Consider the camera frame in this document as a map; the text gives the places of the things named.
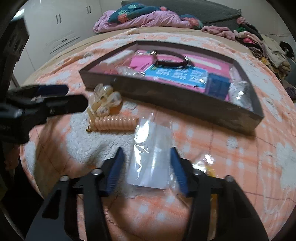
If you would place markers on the dark shallow cardboard box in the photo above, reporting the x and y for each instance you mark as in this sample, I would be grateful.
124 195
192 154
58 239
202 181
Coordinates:
177 97

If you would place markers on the pink workbook with blue label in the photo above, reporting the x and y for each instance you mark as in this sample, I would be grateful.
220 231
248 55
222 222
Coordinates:
192 78

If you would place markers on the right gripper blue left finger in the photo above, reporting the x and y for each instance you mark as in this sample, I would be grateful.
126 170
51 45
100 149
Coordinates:
57 218

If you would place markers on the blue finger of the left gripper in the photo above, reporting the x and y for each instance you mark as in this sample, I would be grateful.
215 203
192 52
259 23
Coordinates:
40 90
64 105

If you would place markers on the white wardrobe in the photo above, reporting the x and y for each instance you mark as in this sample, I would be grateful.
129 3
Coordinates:
53 26

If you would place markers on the white earring card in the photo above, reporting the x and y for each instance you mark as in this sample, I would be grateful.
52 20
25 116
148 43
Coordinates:
239 94

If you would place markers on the clear bag with silver chain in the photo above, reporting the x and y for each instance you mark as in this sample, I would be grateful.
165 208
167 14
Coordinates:
127 71

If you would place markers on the white comb hair clip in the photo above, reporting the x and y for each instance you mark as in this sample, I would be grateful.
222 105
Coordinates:
117 58

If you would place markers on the orange plaid cloud blanket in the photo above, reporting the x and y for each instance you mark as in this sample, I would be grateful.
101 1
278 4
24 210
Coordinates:
262 163

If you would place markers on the red leather strap watch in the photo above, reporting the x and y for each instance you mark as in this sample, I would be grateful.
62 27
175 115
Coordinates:
165 58

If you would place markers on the pile of clothes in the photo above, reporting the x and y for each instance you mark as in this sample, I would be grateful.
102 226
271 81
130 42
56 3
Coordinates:
279 57

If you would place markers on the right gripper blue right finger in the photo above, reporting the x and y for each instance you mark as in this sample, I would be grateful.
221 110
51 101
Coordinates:
236 217

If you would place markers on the pink and floral quilt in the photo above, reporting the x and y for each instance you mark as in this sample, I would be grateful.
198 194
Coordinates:
136 15

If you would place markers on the clear plastic jewelry bag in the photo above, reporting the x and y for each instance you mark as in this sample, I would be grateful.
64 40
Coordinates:
149 164

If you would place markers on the pearl claw hair clip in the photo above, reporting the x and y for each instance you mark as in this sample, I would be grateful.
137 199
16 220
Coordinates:
102 100

